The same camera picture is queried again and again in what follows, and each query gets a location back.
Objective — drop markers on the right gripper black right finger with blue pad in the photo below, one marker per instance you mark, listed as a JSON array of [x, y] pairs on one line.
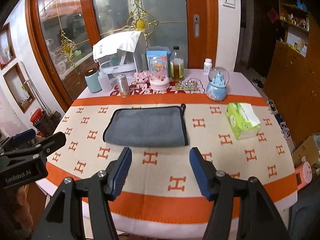
[[258, 216]]

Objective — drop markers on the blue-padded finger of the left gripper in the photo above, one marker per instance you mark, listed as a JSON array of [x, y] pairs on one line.
[[12, 143]]

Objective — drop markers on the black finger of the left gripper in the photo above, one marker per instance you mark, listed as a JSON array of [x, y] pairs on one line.
[[50, 145]]

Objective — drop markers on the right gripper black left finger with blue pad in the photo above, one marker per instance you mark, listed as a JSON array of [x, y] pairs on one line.
[[63, 217]]

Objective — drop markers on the purple and grey towel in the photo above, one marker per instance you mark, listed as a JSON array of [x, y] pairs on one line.
[[161, 127]]

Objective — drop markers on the red bucket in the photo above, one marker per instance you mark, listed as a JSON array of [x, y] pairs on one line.
[[37, 116]]

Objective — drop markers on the pink appliance on floor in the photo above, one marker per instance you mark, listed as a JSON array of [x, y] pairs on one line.
[[303, 175]]

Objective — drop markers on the teal cylindrical speaker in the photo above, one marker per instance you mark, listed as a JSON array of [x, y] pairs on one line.
[[91, 78]]

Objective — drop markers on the orange H-pattern table blanket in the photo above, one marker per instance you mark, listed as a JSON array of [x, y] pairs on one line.
[[225, 154]]

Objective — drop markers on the white plastic squeeze bottle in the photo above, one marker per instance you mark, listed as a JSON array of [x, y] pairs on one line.
[[104, 81]]

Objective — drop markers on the cardboard box on floor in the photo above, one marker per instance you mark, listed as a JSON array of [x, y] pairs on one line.
[[307, 151]]

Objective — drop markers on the green tissue pack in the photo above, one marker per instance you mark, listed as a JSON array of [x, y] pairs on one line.
[[243, 121]]

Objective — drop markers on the silver orange can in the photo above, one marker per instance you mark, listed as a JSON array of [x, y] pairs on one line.
[[123, 86]]

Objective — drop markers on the white countertop appliance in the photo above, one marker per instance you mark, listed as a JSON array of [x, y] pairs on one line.
[[124, 62]]

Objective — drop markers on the pink block pig figure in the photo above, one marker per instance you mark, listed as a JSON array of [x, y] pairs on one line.
[[141, 78]]

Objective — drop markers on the orange-framed glass sliding door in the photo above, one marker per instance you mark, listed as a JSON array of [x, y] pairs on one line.
[[63, 33]]

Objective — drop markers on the pink dome music box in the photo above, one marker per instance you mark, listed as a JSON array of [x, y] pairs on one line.
[[159, 84]]

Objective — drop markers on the blue castle snow globe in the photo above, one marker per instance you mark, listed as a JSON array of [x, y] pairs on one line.
[[217, 87]]

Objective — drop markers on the white cloth on appliance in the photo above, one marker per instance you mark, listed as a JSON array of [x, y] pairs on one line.
[[125, 41]]

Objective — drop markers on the brown wooden cabinet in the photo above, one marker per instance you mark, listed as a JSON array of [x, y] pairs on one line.
[[293, 84]]

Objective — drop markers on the blister pill pack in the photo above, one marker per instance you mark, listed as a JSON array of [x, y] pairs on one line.
[[186, 86]]

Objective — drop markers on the blue snack box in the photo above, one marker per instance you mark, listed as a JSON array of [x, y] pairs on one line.
[[158, 59]]

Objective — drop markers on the white pill bottle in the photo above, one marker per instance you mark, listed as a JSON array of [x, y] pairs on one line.
[[207, 66]]

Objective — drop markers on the amber liquid glass bottle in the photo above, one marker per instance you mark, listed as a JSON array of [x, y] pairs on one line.
[[176, 64]]

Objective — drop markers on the white wall switch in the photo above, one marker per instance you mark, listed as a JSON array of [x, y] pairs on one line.
[[229, 3]]

